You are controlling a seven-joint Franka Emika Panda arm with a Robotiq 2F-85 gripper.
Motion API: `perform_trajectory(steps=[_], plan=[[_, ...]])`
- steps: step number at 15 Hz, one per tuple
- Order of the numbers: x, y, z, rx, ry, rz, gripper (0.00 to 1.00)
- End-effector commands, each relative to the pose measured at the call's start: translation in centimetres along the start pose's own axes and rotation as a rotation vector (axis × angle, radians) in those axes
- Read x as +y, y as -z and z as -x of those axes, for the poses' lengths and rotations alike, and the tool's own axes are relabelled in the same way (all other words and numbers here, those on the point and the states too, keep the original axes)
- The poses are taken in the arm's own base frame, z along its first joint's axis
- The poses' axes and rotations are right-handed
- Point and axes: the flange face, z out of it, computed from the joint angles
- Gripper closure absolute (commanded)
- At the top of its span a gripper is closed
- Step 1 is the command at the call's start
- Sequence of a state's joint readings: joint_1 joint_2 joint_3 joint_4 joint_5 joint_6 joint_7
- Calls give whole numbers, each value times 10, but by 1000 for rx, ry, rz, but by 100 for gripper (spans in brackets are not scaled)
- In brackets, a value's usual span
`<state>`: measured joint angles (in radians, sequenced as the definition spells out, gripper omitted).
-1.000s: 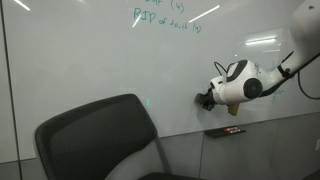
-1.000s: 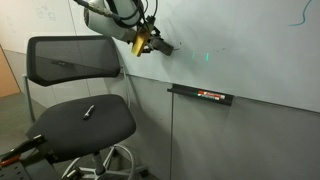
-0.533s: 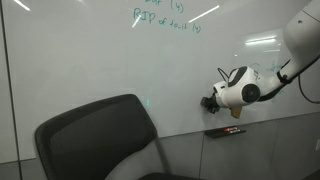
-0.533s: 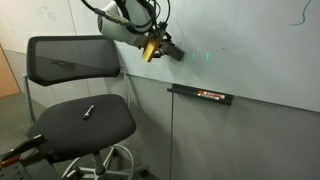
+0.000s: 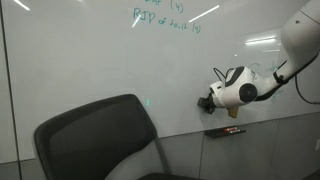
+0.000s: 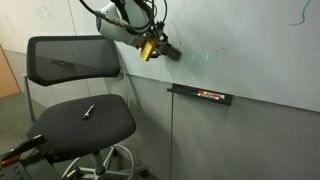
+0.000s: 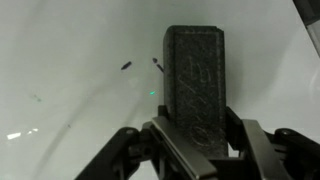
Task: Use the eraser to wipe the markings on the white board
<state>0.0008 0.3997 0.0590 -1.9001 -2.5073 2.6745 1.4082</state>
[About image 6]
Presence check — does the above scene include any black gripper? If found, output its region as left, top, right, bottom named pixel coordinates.
left=153, top=30, right=177, bottom=59

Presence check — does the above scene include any grey whiteboard eraser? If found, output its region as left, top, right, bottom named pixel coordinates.
left=169, top=46, right=183, bottom=62

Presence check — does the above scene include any black perforated mounting board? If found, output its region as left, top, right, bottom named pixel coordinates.
left=0, top=159, right=62, bottom=180

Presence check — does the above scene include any black marker tray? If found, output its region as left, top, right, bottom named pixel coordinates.
left=167, top=83, right=234, bottom=107

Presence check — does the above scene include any black marker with green cap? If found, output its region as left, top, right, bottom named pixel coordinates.
left=196, top=93, right=221, bottom=101

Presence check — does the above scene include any red labelled marker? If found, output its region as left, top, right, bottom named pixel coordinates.
left=197, top=89, right=227, bottom=100

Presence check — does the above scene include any black mesh office chair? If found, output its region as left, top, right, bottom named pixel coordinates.
left=22, top=34, right=150, bottom=180

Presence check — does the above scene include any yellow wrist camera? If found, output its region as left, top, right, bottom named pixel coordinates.
left=139, top=34, right=161, bottom=62

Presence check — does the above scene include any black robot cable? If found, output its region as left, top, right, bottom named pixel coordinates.
left=79, top=0, right=168, bottom=36

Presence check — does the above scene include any white wall whiteboard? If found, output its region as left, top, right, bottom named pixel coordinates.
left=68, top=0, right=320, bottom=114

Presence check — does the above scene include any black clamp with orange handle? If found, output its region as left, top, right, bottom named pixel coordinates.
left=0, top=134, right=48, bottom=168

